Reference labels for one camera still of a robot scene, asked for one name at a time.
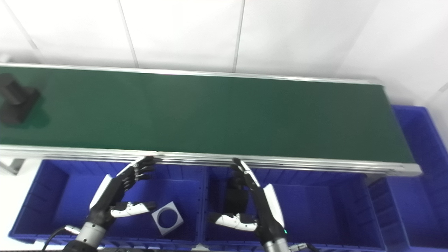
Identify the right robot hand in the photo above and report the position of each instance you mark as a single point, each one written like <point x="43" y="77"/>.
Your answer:
<point x="269" y="213"/>

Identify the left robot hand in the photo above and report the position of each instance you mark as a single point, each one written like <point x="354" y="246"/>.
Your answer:
<point x="108" y="199"/>

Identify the black cylinder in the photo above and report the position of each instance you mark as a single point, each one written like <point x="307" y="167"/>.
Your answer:
<point x="234" y="201"/>
<point x="15" y="101"/>

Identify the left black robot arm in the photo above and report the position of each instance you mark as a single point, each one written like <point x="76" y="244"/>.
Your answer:
<point x="87" y="236"/>

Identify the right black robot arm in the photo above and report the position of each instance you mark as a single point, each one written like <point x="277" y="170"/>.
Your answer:
<point x="276" y="246"/>

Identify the blue plastic bin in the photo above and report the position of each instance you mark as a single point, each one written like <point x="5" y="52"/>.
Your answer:
<point x="70" y="199"/>
<point x="322" y="210"/>
<point x="427" y="196"/>

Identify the aluminium conveyor leg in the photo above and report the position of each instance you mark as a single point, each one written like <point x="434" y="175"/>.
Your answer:
<point x="10" y="164"/>

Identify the green conveyor belt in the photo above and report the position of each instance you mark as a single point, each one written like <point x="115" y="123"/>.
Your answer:
<point x="210" y="115"/>

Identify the grey square plate with hole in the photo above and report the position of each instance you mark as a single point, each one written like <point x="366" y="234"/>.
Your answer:
<point x="163" y="231"/>

